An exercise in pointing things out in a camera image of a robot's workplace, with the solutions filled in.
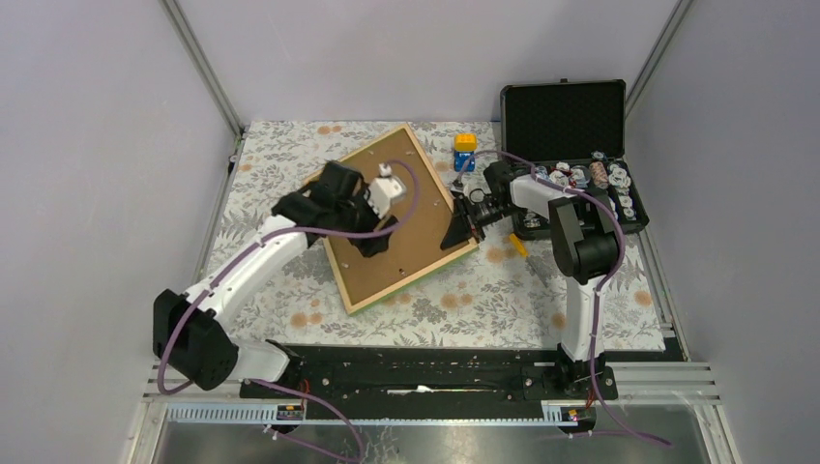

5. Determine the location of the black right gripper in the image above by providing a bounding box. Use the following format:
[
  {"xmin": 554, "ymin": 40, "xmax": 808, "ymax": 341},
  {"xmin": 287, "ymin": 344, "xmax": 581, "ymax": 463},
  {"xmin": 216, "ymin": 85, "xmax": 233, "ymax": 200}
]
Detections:
[{"xmin": 440, "ymin": 195, "xmax": 523, "ymax": 254}]

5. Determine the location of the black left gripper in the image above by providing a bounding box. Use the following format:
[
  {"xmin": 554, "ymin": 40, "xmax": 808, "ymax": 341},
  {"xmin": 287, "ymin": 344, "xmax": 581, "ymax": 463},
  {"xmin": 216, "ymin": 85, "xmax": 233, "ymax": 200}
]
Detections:
[{"xmin": 335, "ymin": 183, "xmax": 398, "ymax": 257}]

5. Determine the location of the green wooden picture frame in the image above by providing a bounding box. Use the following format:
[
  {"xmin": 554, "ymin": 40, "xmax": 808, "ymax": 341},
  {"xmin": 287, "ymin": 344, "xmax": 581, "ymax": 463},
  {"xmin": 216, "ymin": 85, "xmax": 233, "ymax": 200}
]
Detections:
[{"xmin": 301, "ymin": 123, "xmax": 481, "ymax": 316}]

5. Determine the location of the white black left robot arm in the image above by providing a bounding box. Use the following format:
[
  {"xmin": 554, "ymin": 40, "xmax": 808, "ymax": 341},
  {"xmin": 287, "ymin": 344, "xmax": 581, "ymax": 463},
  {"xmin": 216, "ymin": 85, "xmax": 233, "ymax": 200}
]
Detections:
[{"xmin": 152, "ymin": 159, "xmax": 419, "ymax": 397}]

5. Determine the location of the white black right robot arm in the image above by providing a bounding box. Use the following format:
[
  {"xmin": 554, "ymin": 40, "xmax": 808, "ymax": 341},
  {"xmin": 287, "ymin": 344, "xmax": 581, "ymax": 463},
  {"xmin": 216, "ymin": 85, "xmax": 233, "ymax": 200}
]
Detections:
[{"xmin": 440, "ymin": 161, "xmax": 625, "ymax": 398}]

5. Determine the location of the blue toy brick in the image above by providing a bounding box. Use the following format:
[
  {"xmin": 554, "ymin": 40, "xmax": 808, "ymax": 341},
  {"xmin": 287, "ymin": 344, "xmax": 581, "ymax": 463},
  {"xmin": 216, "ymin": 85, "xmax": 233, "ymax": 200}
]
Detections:
[{"xmin": 453, "ymin": 151, "xmax": 476, "ymax": 172}]

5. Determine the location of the floral tablecloth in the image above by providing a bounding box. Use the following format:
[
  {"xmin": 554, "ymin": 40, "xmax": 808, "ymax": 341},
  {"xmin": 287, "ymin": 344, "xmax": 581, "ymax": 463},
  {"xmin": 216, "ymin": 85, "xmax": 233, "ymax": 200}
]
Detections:
[{"xmin": 184, "ymin": 120, "xmax": 667, "ymax": 352}]

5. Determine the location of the yellow toy brick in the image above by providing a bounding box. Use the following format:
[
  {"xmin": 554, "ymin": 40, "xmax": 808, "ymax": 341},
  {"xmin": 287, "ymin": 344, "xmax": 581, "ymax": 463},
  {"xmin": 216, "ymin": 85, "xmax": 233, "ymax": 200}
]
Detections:
[{"xmin": 454, "ymin": 132, "xmax": 478, "ymax": 153}]

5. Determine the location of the black poker chip case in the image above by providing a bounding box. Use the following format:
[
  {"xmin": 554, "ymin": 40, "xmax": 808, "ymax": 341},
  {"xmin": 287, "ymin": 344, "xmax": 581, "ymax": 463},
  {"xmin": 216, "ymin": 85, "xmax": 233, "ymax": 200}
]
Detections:
[{"xmin": 500, "ymin": 79, "xmax": 649, "ymax": 234}]

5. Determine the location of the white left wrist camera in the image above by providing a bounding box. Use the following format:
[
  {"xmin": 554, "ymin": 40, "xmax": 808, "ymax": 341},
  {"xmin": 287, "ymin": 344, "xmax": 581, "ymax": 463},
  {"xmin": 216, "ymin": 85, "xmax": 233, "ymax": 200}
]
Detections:
[{"xmin": 366, "ymin": 162, "xmax": 407, "ymax": 218}]

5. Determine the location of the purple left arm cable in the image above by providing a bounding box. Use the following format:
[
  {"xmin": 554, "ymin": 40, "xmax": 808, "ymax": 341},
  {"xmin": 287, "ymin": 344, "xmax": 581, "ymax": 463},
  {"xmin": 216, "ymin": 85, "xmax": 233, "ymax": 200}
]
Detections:
[{"xmin": 156, "ymin": 159, "xmax": 423, "ymax": 464}]

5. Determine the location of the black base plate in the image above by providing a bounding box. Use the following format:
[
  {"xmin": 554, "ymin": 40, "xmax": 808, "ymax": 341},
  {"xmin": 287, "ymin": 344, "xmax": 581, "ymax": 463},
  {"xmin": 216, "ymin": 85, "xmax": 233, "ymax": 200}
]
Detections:
[{"xmin": 176, "ymin": 342, "xmax": 687, "ymax": 422}]

